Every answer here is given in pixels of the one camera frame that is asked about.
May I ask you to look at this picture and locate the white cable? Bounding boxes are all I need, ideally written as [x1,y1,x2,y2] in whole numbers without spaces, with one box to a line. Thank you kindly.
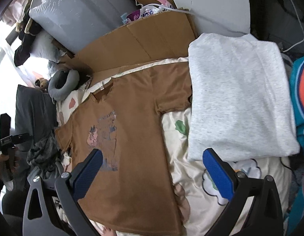
[135,0,251,33]
[267,0,304,52]

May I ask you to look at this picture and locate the grey plastic-wrapped mattress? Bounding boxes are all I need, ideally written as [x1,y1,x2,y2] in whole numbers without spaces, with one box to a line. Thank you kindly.
[28,0,147,54]

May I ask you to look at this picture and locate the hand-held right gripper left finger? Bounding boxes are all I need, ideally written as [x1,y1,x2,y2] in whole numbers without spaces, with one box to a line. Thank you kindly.
[22,149,103,236]

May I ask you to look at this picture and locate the large cardboard sheet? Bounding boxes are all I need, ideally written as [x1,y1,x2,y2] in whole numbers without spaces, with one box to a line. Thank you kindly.
[52,0,199,79]

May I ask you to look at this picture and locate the black garment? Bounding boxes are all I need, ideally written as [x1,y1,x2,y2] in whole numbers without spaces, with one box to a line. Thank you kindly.
[14,18,42,67]

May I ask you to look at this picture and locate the grey camouflage pants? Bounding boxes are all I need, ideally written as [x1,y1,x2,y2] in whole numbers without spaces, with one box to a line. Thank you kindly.
[27,135,66,177]

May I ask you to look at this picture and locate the dark grey duvet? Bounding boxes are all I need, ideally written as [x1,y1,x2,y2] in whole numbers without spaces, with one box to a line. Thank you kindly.
[15,85,58,153]

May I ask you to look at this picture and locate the small brown teddy bear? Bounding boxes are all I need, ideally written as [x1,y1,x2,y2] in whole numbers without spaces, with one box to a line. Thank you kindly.
[35,78,49,89]

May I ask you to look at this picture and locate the white pillow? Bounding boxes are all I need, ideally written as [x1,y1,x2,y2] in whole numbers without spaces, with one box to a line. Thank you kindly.
[29,32,63,62]

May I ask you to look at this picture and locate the person's left hand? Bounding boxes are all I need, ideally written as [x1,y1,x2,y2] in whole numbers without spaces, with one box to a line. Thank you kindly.
[0,147,20,190]

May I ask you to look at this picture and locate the black backpack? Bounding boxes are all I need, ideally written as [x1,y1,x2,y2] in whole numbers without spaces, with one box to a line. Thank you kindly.
[248,0,304,54]

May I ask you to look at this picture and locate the light grey folded sweatshirt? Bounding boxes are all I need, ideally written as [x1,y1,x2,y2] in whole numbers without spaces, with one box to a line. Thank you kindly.
[188,33,300,163]

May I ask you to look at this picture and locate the pale pink cloth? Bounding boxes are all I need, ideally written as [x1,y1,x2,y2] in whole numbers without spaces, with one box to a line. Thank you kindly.
[5,0,32,27]

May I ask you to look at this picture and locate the white cabinet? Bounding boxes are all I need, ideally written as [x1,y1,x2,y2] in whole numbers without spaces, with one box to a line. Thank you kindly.
[164,0,251,35]

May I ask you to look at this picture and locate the cream bear print bed sheet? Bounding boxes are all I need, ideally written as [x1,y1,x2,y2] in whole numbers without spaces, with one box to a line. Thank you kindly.
[55,56,292,236]

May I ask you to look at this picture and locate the brown printed t-shirt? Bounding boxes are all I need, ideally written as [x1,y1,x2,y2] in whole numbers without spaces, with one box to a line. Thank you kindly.
[55,63,193,235]

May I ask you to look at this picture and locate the purple white refill pouch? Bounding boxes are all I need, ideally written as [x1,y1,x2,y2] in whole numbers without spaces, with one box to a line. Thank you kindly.
[126,4,173,21]

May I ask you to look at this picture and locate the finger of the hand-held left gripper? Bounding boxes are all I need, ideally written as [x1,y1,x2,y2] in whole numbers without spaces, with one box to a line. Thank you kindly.
[13,133,30,146]

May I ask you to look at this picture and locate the grey neck pillow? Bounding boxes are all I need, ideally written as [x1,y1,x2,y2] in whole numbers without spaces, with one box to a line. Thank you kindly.
[48,69,80,101]

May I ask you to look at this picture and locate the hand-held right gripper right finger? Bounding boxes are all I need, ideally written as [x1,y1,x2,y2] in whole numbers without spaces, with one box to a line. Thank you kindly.
[202,148,288,236]

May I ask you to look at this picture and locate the teal floral blanket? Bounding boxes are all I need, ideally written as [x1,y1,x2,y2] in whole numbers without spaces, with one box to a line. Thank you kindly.
[282,54,304,236]

